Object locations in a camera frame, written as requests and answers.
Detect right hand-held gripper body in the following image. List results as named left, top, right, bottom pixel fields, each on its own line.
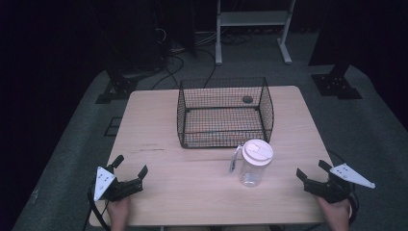
left=303, top=162, right=376, bottom=204

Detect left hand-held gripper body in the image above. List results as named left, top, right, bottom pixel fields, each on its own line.
left=93, top=165, right=144, bottom=203

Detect clear cup with white lid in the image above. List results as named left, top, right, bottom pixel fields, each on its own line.
left=228, top=138, right=274, bottom=189

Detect black wire mesh basket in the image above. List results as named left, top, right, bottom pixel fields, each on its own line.
left=176, top=76, right=275, bottom=150

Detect person's left hand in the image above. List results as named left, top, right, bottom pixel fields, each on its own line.
left=106, top=195, right=132, bottom=231

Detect person's right hand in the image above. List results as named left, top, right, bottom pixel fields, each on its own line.
left=315, top=195, right=352, bottom=231

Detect black stand base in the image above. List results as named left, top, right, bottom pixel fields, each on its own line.
left=310, top=62, right=364, bottom=101
left=94, top=62, right=140, bottom=105

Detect white metal stand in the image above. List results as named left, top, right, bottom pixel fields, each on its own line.
left=215, top=0, right=297, bottom=66

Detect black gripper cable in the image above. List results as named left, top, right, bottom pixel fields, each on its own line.
left=83, top=181, right=112, bottom=231
left=326, top=149, right=360, bottom=226

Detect black floor cables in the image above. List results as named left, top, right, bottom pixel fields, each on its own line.
left=149, top=27, right=254, bottom=91

